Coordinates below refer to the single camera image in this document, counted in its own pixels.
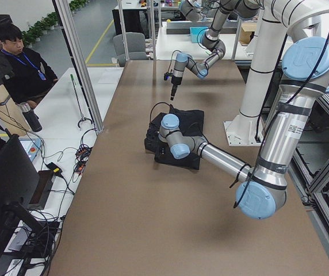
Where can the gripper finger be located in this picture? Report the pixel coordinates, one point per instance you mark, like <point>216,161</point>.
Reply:
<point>172,93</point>
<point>174,90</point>

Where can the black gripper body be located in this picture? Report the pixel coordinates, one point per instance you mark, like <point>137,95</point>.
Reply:
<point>175,81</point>

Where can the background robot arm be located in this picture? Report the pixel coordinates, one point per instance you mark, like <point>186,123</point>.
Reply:
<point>192,10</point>

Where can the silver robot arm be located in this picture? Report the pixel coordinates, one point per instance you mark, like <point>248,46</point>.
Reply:
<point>263,187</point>
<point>210,40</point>

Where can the blue plastic bin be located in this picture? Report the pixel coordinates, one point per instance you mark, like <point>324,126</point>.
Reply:
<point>197,34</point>

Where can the grey office chair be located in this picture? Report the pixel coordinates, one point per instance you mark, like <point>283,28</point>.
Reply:
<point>136,47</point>

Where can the orange black usb hub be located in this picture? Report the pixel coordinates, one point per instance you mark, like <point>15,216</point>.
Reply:
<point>81,156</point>

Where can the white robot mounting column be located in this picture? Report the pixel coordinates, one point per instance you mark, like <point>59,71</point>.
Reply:
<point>278,20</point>

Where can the black power adapter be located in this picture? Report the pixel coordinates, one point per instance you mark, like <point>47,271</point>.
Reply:
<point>55,168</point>

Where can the dark water bottle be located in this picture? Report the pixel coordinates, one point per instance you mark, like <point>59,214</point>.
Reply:
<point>30,117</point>

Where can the seated man in black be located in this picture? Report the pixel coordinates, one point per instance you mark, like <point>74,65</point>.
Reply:
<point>32,78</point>

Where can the black computer monitor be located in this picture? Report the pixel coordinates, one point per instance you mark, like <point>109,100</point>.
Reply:
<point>18,182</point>

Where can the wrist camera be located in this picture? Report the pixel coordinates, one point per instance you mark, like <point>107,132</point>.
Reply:
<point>162,151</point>
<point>167,75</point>

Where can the aluminium frame post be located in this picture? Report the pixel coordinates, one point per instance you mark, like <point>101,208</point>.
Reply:
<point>70,35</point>

